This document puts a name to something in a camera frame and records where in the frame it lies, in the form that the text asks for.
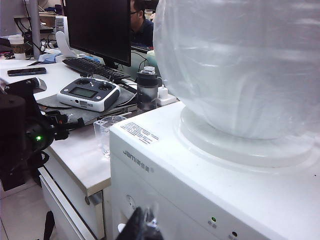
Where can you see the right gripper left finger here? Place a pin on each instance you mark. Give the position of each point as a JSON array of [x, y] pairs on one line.
[[132, 227]]

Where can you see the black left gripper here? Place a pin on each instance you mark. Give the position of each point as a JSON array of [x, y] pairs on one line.
[[58, 125]]

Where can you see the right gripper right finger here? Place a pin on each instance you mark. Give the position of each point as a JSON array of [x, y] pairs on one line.
[[153, 228]]

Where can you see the clear plastic mug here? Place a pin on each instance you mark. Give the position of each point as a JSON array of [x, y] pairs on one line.
[[105, 140]]

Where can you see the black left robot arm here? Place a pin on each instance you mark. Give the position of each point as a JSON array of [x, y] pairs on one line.
[[15, 130]]

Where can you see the white office desk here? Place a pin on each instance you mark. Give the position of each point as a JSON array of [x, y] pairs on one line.
[[75, 150]]

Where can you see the white water dispenser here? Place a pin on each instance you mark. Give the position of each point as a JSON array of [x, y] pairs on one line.
[[200, 187]]

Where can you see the dark grey water bottle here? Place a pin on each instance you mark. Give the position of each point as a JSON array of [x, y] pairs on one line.
[[147, 95]]

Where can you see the plastic-wrapped water jug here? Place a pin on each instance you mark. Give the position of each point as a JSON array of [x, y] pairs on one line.
[[237, 62]]

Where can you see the white desktop device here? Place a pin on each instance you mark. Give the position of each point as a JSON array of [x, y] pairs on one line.
[[87, 93]]

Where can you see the black computer keyboard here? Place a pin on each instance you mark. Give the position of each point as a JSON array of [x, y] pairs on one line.
[[95, 67]]

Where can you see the blue cloth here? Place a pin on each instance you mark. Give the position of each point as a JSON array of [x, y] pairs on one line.
[[51, 58]]

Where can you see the black smartphone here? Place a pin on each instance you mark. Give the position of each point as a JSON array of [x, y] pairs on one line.
[[26, 71]]

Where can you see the white curved plastic stand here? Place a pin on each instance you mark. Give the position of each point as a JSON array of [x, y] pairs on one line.
[[63, 45]]

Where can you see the white power adapter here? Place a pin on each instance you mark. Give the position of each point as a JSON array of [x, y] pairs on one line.
[[163, 95]]

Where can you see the white paper coffee cup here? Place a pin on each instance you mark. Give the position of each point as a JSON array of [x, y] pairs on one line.
[[17, 47]]

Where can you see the black computer monitor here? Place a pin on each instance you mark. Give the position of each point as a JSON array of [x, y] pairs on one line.
[[100, 27]]

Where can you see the grey metal pole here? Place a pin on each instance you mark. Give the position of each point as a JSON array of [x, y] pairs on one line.
[[35, 27]]

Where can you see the person in dark shirt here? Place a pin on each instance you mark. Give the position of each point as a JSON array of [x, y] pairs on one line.
[[142, 25]]

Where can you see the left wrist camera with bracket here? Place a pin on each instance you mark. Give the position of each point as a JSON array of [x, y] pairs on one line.
[[32, 85]]

